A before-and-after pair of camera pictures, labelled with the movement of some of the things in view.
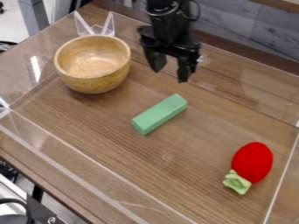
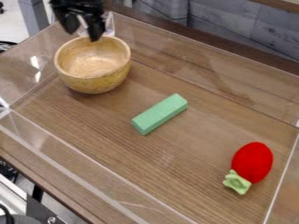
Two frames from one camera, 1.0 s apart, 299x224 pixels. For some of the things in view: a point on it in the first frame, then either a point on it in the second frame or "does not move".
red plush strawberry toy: (253, 161) does not move
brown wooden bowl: (93, 63) does not move
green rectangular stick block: (147, 121) does not move
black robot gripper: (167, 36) → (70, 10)
